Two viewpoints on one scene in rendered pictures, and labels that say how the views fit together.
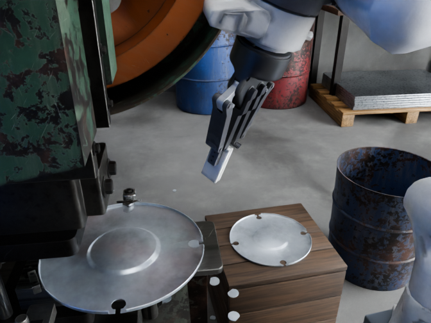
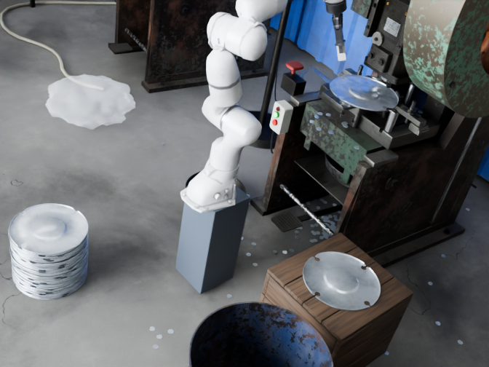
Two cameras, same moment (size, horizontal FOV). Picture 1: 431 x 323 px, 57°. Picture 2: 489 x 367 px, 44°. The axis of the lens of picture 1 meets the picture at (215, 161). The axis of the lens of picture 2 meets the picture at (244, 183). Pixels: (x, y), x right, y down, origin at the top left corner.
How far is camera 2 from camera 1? 2.76 m
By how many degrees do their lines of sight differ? 108
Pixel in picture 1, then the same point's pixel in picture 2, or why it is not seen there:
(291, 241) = (322, 281)
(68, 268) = (373, 84)
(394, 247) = (225, 353)
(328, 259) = (284, 270)
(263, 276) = (324, 244)
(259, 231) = (354, 283)
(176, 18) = not seen: hidden behind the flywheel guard
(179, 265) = (338, 89)
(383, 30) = not seen: outside the picture
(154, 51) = not seen: hidden behind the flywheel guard
